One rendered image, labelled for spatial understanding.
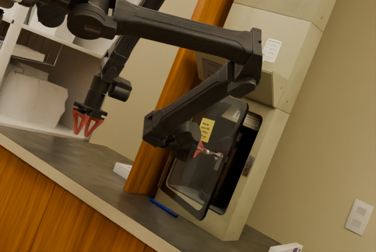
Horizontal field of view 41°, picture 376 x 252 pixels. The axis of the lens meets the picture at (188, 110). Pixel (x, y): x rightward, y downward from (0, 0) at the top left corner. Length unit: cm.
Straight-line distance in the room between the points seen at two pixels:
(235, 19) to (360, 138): 65
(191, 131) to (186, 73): 46
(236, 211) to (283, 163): 46
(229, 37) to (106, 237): 83
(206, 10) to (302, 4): 34
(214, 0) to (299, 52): 38
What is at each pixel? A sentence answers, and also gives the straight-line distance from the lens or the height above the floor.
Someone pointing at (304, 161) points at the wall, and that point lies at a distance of 207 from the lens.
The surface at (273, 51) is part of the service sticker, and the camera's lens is 173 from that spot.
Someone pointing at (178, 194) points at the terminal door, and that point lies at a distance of 174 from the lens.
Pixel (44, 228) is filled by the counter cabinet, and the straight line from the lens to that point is 187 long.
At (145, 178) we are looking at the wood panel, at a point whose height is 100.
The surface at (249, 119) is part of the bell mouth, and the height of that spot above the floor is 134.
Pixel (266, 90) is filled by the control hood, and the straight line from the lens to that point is 163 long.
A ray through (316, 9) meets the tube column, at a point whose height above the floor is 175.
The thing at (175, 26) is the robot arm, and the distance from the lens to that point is 107.
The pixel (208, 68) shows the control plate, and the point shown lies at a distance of 175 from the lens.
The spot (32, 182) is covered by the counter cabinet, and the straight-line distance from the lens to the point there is 193.
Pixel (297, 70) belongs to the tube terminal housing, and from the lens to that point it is 172.
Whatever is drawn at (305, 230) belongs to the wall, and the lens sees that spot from 206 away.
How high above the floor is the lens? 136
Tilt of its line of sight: 2 degrees down
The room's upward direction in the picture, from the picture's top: 22 degrees clockwise
